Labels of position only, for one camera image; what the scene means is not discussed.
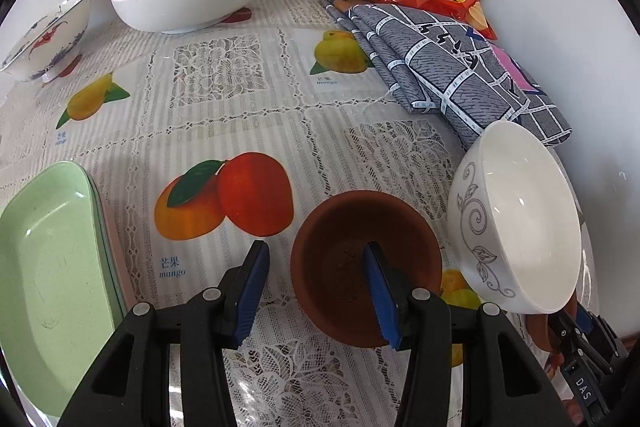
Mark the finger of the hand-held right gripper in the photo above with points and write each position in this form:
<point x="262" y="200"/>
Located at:
<point x="597" y="329"/>
<point x="567" y="334"/>

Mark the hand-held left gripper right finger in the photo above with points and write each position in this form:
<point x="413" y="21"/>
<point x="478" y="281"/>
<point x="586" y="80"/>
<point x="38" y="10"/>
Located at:
<point x="382" y="302"/>

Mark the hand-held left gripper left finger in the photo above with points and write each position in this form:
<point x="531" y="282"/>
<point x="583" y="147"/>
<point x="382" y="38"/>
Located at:
<point x="250" y="292"/>

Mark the small brown bowl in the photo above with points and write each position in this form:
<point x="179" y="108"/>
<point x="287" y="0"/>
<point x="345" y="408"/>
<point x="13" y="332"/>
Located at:
<point x="541" y="332"/>
<point x="330" y="267"/>

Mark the white bowl grey vine pattern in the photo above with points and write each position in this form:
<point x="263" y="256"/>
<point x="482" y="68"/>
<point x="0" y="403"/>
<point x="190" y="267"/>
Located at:
<point x="525" y="207"/>

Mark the light green square plate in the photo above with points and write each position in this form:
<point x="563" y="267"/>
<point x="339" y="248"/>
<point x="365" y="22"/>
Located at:
<point x="45" y="267"/>

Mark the fruit printed lace tablecloth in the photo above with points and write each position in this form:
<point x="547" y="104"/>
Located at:
<point x="210" y="117"/>

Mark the grey checked folded cloth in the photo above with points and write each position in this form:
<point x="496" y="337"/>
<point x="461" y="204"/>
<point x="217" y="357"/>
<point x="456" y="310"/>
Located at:
<point x="440" y="72"/>

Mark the red round coaster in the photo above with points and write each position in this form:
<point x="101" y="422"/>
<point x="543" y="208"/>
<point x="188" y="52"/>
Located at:
<point x="241" y="14"/>
<point x="67" y="67"/>

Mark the blue patterned white bowl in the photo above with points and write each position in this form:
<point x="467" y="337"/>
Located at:
<point x="55" y="32"/>

